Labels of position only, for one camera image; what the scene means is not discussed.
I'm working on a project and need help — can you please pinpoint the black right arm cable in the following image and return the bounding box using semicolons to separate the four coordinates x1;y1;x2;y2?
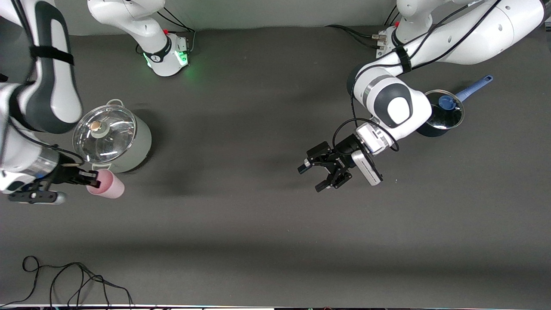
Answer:
6;118;84;165

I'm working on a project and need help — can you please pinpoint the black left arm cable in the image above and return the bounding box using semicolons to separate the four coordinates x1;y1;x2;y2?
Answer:
331;0;504;151

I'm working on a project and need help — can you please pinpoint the dark blue saucepan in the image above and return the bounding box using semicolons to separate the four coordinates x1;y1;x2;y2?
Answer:
417;75;494;137

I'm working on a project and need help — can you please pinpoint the glass lid with copper knob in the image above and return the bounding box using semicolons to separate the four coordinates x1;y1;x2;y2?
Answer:
74;105;137;164

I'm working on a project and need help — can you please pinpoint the pink plastic cup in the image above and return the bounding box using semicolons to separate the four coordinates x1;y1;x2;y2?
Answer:
86;169;125;199

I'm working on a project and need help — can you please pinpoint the black left arm strap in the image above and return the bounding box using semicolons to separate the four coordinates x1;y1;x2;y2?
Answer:
393;44;413;74

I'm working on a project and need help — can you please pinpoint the grey pot with loop handles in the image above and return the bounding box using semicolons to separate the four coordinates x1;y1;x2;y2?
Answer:
74;99;152;175

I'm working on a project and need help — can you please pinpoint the black arm strap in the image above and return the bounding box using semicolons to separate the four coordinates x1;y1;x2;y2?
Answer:
29;45;74;66
393;44;413;74

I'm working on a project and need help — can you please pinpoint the glass lid with blue knob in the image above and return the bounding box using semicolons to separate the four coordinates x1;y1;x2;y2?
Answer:
424;90;465;130

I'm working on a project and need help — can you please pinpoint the black base cable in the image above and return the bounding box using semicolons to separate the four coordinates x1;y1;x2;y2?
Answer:
325;25;384;49
384;4;401;26
156;8;197;54

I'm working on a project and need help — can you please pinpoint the black right arm strap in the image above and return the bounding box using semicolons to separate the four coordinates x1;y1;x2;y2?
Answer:
29;45;74;66

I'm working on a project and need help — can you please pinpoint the loose black table cable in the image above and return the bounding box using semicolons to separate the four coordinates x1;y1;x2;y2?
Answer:
0;255;134;308

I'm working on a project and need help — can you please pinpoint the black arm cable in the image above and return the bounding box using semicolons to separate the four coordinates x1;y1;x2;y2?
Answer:
331;0;504;151
6;118;84;165

